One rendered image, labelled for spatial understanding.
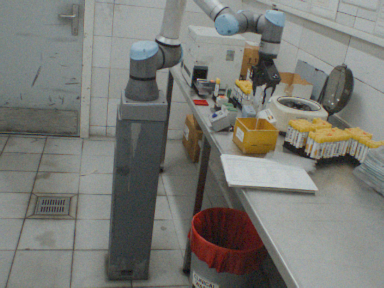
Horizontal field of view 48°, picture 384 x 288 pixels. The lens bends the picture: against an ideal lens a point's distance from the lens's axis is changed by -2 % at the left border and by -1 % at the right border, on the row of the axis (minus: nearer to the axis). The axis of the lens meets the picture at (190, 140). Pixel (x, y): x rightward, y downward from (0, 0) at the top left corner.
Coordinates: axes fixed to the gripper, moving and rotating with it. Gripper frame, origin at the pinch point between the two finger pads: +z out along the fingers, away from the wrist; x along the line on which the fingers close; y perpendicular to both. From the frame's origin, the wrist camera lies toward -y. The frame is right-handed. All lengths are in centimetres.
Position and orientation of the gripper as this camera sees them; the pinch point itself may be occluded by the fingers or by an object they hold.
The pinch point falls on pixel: (260, 105)
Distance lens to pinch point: 170.8
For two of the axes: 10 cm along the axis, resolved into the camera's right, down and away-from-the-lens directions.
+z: -1.3, 9.1, 3.9
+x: -9.6, -0.1, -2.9
